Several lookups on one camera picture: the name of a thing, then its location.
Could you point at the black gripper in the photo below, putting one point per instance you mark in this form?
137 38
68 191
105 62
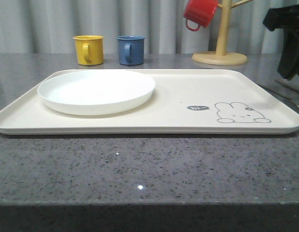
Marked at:
286 18

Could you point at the cream rabbit serving tray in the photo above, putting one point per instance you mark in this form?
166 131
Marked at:
184 101

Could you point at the silver fork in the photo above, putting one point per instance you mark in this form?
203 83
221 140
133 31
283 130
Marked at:
294 100

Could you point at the blue mug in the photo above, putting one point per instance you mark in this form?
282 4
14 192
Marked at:
131 50

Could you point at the grey curtain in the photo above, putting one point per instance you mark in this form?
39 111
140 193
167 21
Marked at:
48 26

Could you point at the red mug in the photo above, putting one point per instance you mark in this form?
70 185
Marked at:
200 12

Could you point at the wooden mug tree stand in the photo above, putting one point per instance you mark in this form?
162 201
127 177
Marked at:
220 56

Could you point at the white round plate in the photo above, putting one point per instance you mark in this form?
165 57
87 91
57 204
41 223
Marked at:
96 92

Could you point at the yellow mug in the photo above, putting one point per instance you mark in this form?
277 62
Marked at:
89 49

